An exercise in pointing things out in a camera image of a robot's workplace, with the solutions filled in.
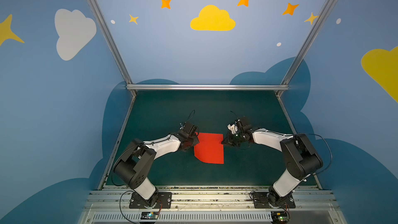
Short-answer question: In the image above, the red square paper sheet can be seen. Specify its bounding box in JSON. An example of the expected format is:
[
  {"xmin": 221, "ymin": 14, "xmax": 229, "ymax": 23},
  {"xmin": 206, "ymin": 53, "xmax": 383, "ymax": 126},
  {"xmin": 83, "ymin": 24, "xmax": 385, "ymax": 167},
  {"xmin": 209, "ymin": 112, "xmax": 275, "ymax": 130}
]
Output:
[{"xmin": 194, "ymin": 133, "xmax": 224, "ymax": 164}]

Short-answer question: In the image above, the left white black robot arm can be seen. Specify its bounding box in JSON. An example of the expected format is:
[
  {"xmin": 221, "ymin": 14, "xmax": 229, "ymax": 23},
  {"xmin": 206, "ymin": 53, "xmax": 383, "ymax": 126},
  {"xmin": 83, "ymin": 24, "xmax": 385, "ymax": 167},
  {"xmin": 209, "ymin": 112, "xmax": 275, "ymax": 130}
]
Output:
[{"xmin": 113, "ymin": 123, "xmax": 199, "ymax": 208}]

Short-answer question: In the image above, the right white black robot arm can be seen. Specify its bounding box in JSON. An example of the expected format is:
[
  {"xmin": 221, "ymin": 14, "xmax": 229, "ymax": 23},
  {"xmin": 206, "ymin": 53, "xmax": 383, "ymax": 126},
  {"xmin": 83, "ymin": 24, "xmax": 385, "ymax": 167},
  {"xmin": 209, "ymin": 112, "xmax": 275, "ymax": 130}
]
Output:
[{"xmin": 222, "ymin": 124, "xmax": 323, "ymax": 208}]

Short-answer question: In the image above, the right green circuit board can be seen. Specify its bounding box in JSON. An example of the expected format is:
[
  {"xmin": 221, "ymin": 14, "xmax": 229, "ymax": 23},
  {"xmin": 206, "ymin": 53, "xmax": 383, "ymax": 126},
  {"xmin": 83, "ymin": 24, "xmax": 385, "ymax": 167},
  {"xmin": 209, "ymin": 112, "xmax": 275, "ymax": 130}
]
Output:
[{"xmin": 271, "ymin": 212, "xmax": 289, "ymax": 224}]

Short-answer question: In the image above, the green circuit board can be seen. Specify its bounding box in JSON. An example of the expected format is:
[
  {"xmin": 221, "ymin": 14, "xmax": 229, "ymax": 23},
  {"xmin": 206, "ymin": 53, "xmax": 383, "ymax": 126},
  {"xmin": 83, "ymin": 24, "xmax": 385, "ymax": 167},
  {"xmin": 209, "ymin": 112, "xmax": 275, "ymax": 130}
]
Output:
[
  {"xmin": 140, "ymin": 212, "xmax": 159, "ymax": 220},
  {"xmin": 271, "ymin": 212, "xmax": 289, "ymax": 224}
]

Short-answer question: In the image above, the left green circuit board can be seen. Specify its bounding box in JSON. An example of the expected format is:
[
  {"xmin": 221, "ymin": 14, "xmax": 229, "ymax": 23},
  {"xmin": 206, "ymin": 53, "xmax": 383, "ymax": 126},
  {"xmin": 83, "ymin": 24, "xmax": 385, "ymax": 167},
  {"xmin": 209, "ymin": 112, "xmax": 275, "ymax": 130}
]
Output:
[{"xmin": 140, "ymin": 212, "xmax": 159, "ymax": 220}]

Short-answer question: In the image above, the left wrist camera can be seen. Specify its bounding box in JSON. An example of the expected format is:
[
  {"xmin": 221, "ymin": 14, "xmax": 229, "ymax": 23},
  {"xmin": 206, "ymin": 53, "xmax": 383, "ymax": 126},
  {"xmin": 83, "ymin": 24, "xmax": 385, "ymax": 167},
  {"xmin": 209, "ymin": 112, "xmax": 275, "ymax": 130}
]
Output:
[{"xmin": 180, "ymin": 121, "xmax": 198, "ymax": 136}]

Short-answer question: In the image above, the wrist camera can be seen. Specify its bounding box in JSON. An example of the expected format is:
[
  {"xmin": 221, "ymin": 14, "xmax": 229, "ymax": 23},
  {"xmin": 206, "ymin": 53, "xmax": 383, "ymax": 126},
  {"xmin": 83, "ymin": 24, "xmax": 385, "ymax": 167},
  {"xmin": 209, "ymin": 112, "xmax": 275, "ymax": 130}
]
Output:
[
  {"xmin": 180, "ymin": 121, "xmax": 198, "ymax": 136},
  {"xmin": 228, "ymin": 116, "xmax": 252, "ymax": 134}
]

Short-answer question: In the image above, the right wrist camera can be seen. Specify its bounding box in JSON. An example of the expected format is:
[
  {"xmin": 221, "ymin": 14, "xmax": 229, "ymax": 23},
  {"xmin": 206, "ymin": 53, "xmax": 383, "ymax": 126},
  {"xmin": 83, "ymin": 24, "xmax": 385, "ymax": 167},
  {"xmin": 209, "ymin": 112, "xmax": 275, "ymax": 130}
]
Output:
[{"xmin": 228, "ymin": 116, "xmax": 252, "ymax": 134}]

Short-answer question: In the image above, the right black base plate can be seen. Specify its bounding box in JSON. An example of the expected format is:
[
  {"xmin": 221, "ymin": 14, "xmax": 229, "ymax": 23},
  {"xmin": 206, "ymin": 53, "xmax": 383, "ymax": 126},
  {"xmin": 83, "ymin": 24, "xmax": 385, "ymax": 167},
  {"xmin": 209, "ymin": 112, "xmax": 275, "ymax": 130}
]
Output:
[{"xmin": 249, "ymin": 191, "xmax": 296, "ymax": 208}]

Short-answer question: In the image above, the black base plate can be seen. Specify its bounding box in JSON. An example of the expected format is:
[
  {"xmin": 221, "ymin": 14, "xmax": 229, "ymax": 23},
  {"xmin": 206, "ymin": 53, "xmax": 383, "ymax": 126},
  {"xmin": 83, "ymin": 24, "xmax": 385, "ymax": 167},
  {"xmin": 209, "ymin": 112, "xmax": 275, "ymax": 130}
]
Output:
[
  {"xmin": 129, "ymin": 192, "xmax": 172, "ymax": 209},
  {"xmin": 249, "ymin": 191, "xmax": 296, "ymax": 208}
]

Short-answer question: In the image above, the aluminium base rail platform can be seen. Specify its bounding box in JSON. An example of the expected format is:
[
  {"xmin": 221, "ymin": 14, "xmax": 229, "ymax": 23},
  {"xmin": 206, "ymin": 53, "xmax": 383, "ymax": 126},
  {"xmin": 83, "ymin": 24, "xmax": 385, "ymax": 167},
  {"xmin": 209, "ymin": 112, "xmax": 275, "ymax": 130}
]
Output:
[{"xmin": 78, "ymin": 186, "xmax": 347, "ymax": 224}]

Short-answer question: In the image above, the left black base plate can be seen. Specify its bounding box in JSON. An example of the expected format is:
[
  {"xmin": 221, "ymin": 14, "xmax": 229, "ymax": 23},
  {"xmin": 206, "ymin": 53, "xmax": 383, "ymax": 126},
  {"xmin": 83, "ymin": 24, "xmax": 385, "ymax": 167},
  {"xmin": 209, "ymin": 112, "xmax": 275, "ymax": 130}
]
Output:
[{"xmin": 129, "ymin": 192, "xmax": 172, "ymax": 209}]

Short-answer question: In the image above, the aluminium frame horizontal bar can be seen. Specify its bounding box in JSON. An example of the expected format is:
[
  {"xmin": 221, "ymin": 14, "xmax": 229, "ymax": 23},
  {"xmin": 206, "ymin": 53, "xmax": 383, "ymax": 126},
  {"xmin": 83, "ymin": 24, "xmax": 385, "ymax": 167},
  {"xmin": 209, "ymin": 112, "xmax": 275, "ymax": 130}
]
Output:
[{"xmin": 126, "ymin": 84, "xmax": 289, "ymax": 91}]

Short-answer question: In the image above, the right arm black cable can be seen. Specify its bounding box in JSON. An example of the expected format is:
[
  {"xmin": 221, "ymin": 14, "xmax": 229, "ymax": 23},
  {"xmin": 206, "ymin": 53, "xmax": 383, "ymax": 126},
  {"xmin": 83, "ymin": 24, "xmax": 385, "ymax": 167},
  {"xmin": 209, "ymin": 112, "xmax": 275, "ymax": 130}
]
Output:
[{"xmin": 306, "ymin": 133, "xmax": 333, "ymax": 176}]

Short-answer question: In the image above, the left aluminium frame post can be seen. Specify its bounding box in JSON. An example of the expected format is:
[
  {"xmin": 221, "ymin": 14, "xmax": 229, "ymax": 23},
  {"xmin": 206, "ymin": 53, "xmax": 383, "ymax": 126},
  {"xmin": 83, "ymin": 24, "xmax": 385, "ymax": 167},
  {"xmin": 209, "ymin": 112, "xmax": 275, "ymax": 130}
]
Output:
[{"xmin": 86, "ymin": 0, "xmax": 133, "ymax": 86}]

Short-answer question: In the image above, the aluminium frame post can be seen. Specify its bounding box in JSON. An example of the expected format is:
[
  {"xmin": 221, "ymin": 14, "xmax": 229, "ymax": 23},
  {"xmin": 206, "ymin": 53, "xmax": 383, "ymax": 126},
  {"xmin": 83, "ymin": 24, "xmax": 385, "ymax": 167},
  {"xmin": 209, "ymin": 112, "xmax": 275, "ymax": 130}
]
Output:
[
  {"xmin": 86, "ymin": 0, "xmax": 133, "ymax": 86},
  {"xmin": 280, "ymin": 0, "xmax": 338, "ymax": 91}
]

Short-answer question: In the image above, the right aluminium frame post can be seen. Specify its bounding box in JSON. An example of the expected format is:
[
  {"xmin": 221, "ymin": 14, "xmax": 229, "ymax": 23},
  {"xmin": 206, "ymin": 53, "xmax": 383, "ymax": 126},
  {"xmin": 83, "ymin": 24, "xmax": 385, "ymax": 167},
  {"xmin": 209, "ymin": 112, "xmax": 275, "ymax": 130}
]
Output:
[{"xmin": 280, "ymin": 0, "xmax": 338, "ymax": 91}]

